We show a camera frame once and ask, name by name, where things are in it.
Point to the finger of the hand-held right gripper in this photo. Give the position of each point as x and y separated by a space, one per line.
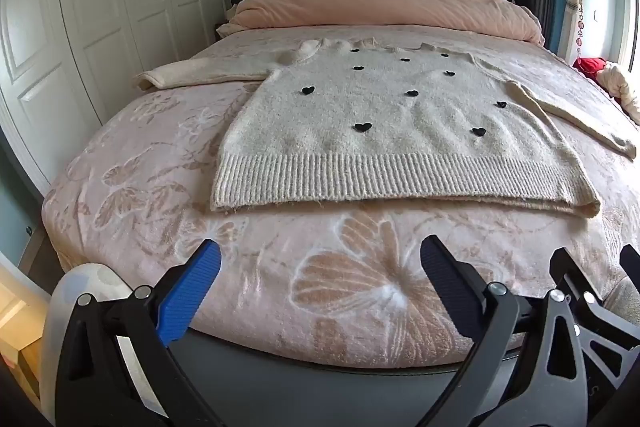
565 264
631 259

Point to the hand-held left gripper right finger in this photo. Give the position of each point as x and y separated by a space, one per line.
442 274

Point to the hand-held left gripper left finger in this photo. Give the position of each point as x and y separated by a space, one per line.
192 292

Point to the cream sweater with black hearts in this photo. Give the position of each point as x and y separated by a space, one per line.
380 132

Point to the pink floral bed blanket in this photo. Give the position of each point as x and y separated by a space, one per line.
325 267

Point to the white bundled cloth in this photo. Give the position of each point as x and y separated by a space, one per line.
620 87

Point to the red cloth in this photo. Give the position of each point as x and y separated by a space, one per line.
590 67

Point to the pink duvet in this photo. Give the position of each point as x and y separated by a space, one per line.
380 7

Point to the white wardrobe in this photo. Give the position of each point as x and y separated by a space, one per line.
100 7

